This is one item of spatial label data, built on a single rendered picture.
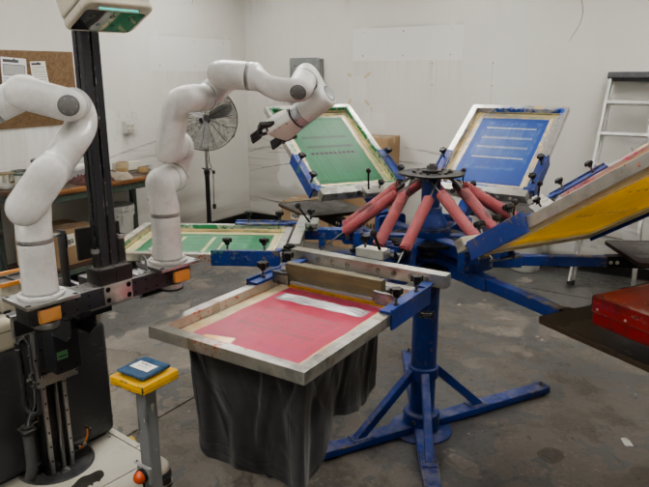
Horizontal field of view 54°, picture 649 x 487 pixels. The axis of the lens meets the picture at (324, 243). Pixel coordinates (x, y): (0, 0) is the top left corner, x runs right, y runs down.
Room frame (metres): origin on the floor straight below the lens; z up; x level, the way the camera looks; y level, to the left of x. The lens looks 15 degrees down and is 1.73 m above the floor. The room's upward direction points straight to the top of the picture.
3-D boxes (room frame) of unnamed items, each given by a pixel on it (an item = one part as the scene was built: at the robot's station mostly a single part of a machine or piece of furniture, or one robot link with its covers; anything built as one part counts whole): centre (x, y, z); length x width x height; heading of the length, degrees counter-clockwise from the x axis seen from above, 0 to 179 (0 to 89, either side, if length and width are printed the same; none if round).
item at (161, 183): (2.04, 0.52, 1.37); 0.13 x 0.10 x 0.16; 169
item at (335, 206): (3.48, -0.18, 0.91); 1.34 x 0.40 x 0.08; 27
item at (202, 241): (2.93, 0.42, 1.05); 1.08 x 0.61 x 0.23; 87
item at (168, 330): (1.99, 0.08, 0.97); 0.79 x 0.58 x 0.04; 147
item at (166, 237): (2.04, 0.53, 1.21); 0.16 x 0.13 x 0.15; 51
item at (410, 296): (2.04, -0.28, 0.98); 0.30 x 0.05 x 0.07; 147
